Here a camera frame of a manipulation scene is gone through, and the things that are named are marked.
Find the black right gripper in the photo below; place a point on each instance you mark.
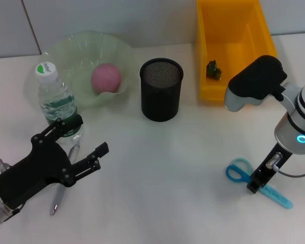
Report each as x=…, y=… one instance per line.
x=274, y=162

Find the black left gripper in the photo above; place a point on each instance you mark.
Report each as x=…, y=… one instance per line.
x=36, y=171

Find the blue scissors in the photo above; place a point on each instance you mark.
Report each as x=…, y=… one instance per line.
x=233, y=172

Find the clear green-label water bottle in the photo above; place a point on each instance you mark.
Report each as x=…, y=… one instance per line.
x=56, y=99

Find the pink peach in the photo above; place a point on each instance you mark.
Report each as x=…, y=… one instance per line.
x=105, y=76

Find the green plastic wrapper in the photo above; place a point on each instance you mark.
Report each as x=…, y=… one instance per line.
x=213, y=71

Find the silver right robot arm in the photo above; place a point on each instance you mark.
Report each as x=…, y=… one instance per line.
x=259, y=81

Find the silver ballpoint pen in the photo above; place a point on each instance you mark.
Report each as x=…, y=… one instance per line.
x=57, y=200

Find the black mesh pen holder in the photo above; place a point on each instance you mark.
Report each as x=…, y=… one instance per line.
x=160, y=101

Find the translucent green fruit plate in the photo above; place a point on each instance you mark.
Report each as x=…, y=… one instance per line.
x=86, y=48

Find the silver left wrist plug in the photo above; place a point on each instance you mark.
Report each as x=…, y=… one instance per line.
x=1, y=164

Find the yellow plastic bin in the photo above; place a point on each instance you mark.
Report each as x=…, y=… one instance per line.
x=218, y=30

